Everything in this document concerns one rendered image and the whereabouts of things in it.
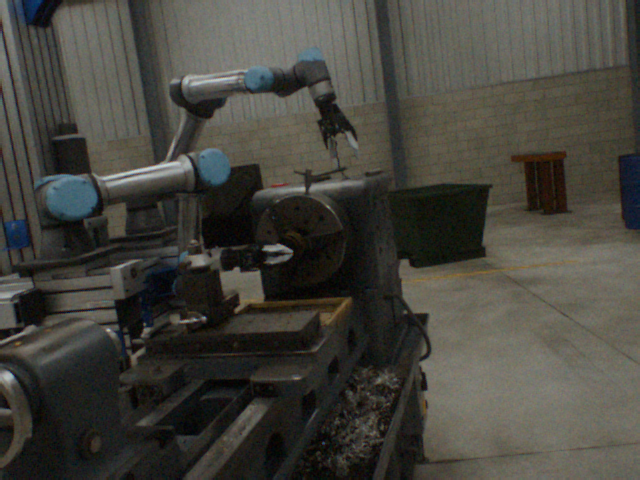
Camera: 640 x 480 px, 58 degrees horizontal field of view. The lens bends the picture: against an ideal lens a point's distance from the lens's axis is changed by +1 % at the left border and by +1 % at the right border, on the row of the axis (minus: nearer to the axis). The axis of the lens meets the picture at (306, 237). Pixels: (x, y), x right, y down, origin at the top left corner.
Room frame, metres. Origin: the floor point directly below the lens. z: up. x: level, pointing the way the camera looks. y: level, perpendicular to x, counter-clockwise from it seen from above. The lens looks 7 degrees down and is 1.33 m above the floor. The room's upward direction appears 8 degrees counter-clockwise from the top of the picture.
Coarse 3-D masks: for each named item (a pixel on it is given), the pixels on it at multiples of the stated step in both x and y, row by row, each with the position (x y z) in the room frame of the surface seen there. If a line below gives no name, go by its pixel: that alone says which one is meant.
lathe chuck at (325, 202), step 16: (304, 192) 1.97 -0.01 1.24; (288, 208) 1.90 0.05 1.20; (304, 208) 1.88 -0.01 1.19; (320, 208) 1.86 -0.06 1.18; (336, 208) 1.91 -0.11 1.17; (272, 224) 1.92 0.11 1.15; (304, 224) 1.89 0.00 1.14; (320, 224) 1.87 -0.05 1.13; (336, 224) 1.85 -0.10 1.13; (256, 240) 1.94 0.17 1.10; (272, 240) 1.92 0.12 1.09; (304, 256) 1.89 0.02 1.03; (320, 256) 1.87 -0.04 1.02; (336, 256) 1.85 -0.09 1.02; (272, 272) 1.93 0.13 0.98; (304, 272) 1.89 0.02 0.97; (320, 272) 1.87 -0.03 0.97
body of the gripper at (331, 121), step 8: (328, 96) 1.77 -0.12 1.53; (320, 104) 1.78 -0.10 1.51; (328, 104) 1.77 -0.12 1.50; (320, 112) 1.76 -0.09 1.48; (328, 112) 1.78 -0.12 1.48; (320, 120) 1.76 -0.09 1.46; (328, 120) 1.76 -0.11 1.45; (336, 120) 1.75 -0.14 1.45; (344, 120) 1.80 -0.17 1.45; (320, 128) 1.76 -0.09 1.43; (328, 128) 1.77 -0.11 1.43; (336, 128) 1.75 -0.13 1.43; (344, 128) 1.76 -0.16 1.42; (328, 136) 1.77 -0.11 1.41
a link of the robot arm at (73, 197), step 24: (144, 168) 1.68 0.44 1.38; (168, 168) 1.70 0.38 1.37; (192, 168) 1.72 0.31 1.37; (216, 168) 1.76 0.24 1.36; (48, 192) 1.52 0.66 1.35; (72, 192) 1.52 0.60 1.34; (96, 192) 1.55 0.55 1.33; (120, 192) 1.61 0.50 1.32; (144, 192) 1.66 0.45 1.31; (72, 216) 1.52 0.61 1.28
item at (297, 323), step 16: (240, 320) 1.39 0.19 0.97; (256, 320) 1.37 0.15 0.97; (272, 320) 1.35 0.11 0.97; (288, 320) 1.33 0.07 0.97; (304, 320) 1.31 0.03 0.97; (320, 320) 1.38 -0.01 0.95; (144, 336) 1.39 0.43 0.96; (160, 336) 1.37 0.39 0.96; (176, 336) 1.33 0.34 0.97; (192, 336) 1.31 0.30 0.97; (208, 336) 1.30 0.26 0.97; (224, 336) 1.29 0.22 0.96; (240, 336) 1.27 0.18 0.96; (256, 336) 1.26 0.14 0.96; (272, 336) 1.25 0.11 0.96; (288, 336) 1.24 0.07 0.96; (304, 336) 1.26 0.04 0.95; (160, 352) 1.35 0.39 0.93; (176, 352) 1.33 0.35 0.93; (192, 352) 1.32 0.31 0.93
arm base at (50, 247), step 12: (48, 228) 1.63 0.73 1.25; (60, 228) 1.63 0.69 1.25; (72, 228) 1.65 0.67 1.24; (84, 228) 1.69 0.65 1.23; (48, 240) 1.63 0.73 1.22; (60, 240) 1.62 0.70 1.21; (72, 240) 1.64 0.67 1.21; (84, 240) 1.66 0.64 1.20; (48, 252) 1.62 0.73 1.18; (60, 252) 1.61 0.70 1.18; (72, 252) 1.62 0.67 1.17; (84, 252) 1.65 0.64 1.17
